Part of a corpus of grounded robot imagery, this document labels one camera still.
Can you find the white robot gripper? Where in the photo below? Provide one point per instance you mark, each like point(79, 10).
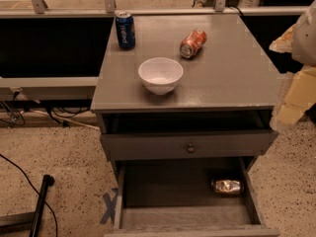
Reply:
point(305, 39)

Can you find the shiny orange gold can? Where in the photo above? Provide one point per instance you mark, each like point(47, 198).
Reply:
point(228, 187)

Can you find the grey top drawer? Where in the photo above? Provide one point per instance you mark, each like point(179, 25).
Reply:
point(142, 136)

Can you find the red orange soda can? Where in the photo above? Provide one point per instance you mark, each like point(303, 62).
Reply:
point(190, 46)

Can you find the grey wooden drawer cabinet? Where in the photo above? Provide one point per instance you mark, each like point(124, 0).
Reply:
point(166, 150)

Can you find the round dark drawer knob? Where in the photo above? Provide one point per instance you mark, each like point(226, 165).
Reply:
point(190, 148)

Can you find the blue pepsi can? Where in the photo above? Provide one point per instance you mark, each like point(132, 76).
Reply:
point(125, 30)

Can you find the grey open middle drawer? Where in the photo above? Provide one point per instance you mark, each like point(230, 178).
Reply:
point(174, 198)

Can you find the white plastic bowl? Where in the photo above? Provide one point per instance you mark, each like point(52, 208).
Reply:
point(160, 75)

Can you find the blue tape cross mark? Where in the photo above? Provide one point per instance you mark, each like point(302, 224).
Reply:
point(110, 203)

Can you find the black metal floor stand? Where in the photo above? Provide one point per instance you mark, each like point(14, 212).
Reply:
point(29, 220)

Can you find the grey metal railing frame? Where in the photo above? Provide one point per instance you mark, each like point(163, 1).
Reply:
point(74, 54)

